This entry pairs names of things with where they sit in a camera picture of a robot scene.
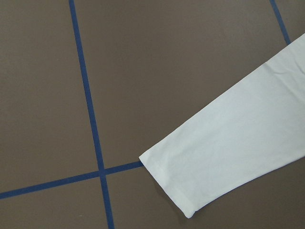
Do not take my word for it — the white long-sleeve printed shirt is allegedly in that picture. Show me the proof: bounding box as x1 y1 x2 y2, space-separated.
139 36 305 218

